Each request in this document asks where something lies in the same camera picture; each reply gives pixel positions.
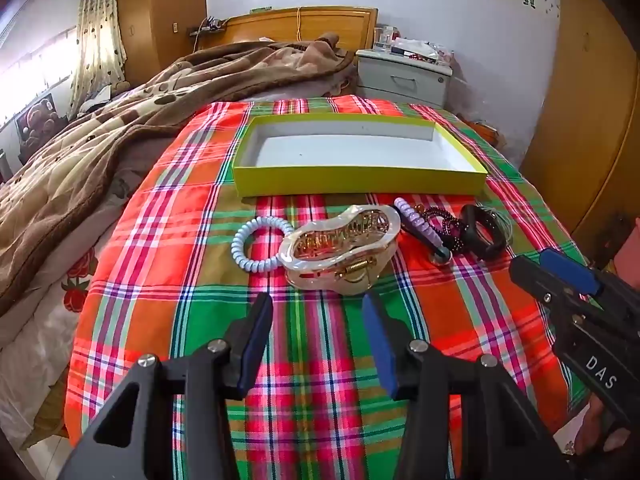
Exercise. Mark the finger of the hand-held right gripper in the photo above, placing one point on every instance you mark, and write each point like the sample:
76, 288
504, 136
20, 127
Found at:
530, 277
570, 270

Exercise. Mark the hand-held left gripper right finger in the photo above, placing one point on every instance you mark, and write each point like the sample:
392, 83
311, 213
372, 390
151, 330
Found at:
381, 347

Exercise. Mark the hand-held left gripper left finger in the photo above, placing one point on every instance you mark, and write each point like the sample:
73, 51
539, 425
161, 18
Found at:
251, 332

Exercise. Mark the black wristband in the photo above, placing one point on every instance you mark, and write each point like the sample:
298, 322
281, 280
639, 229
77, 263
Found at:
470, 240

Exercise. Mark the clear hair claw clip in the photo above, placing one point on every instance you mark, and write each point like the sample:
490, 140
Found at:
320, 260

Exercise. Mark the yellow-green cardboard box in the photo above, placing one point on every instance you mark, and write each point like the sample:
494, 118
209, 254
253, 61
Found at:
350, 152

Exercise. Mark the person's right hand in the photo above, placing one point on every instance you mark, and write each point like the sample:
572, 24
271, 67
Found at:
595, 422

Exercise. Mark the plaid bed sheet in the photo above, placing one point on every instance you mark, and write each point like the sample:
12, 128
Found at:
175, 260

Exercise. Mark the orange box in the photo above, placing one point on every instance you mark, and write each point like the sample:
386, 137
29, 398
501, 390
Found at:
487, 132

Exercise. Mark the wooden door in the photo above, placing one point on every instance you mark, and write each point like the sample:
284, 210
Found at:
575, 110

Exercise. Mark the white floral bed sheet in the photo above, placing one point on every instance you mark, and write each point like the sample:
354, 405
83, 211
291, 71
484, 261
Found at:
75, 280

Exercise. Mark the grey nightstand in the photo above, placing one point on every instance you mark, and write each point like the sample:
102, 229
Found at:
400, 80

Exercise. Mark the brown patterned blanket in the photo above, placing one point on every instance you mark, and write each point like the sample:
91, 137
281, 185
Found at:
100, 150

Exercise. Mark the pile of small clutter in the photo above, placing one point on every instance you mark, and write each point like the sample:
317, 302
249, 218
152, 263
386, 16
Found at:
425, 52

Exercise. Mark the clear glass container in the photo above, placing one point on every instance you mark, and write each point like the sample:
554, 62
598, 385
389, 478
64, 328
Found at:
384, 39

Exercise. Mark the power strip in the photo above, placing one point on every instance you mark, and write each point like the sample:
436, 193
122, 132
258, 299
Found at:
210, 26

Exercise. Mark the wooden headboard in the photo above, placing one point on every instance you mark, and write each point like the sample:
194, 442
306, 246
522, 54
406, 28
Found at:
325, 25

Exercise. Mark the wooden wardrobe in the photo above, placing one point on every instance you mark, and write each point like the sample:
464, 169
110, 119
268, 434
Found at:
160, 20

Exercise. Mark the dotted curtain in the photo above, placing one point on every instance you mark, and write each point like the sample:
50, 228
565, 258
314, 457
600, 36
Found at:
97, 35

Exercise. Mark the window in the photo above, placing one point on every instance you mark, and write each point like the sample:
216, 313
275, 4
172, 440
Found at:
30, 75

